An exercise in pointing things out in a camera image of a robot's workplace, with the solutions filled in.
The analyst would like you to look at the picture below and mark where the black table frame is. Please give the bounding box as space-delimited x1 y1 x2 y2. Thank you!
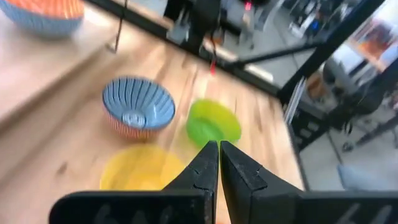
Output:
85 0 386 105

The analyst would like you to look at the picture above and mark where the wooden shelf with black frame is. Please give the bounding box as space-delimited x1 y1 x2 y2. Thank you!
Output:
0 0 130 125

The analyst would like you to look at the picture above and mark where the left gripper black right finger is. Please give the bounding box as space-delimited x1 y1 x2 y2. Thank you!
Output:
220 140 398 224

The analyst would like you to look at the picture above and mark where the yellow plastic bowl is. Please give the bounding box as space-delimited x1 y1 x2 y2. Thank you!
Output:
99 144 187 191

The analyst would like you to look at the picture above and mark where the green plastic bowl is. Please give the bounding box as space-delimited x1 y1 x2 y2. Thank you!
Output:
185 98 243 147

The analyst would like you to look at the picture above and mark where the bowl blue-striped inside orange outside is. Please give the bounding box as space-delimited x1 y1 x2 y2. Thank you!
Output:
101 76 177 140

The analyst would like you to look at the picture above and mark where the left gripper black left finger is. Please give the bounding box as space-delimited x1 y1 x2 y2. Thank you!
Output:
49 140 220 224

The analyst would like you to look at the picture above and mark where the red cable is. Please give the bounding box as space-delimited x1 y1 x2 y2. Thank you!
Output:
209 30 218 76

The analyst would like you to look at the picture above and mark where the bowl orange inside blue outside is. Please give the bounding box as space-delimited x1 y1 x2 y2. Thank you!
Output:
0 0 85 38

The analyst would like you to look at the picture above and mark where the black office chair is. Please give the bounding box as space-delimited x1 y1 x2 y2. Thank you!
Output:
323 58 398 153

